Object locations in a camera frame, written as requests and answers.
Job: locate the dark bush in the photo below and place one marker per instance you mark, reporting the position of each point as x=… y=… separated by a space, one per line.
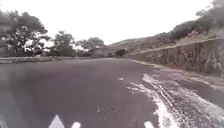
x=120 y=52

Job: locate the dark asphalt road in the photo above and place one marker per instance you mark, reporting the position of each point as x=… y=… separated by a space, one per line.
x=76 y=86

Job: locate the grassy hillside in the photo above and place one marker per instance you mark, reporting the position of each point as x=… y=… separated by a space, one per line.
x=156 y=40

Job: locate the robot's own part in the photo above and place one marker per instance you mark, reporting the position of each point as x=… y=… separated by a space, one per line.
x=148 y=125
x=76 y=125

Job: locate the row of trees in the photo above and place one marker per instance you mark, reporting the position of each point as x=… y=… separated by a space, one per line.
x=26 y=33

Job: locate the low stone wall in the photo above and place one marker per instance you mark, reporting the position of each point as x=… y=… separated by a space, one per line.
x=40 y=59

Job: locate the tall stone retaining wall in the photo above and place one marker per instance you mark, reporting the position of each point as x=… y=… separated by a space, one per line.
x=190 y=56

